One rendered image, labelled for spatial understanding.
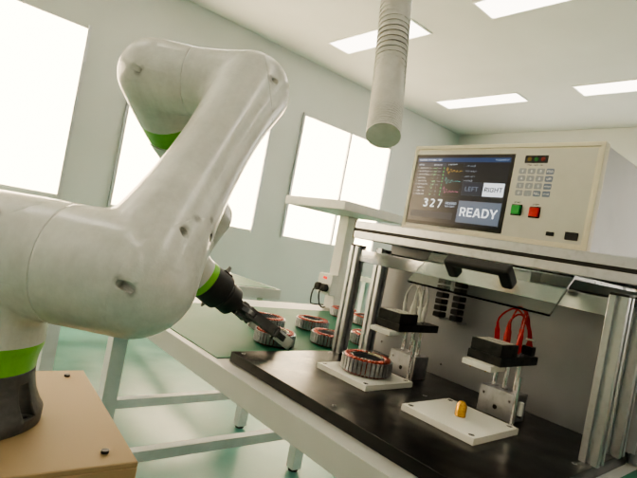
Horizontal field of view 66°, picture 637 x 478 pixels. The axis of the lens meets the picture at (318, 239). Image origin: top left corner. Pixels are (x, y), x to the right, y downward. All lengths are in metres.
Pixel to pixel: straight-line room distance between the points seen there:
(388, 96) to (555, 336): 1.52
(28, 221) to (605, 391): 0.85
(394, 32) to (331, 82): 4.41
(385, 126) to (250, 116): 1.59
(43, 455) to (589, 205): 0.91
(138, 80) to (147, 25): 4.90
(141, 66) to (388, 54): 1.82
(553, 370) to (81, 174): 4.78
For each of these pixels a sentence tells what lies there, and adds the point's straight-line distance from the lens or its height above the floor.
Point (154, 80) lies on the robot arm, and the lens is 0.84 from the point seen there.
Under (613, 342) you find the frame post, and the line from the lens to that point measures 0.94.
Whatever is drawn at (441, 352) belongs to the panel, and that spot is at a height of 0.83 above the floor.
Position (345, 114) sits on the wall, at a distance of 7.10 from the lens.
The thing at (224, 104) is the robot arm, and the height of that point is 1.20.
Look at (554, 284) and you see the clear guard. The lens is 0.76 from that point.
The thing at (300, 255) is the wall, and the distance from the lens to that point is 6.68.
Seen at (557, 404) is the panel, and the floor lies 0.81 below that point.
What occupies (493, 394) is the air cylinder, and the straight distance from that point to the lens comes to 1.08.
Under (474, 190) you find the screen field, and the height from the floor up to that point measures 1.22.
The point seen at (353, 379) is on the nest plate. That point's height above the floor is 0.78.
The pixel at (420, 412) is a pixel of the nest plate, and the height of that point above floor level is 0.78.
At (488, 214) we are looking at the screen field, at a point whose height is 1.17.
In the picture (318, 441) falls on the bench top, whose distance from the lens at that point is 0.84.
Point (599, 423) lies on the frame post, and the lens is 0.96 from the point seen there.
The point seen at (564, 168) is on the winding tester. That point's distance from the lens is 1.06.
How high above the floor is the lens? 1.05
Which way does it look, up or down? level
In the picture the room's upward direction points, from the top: 11 degrees clockwise
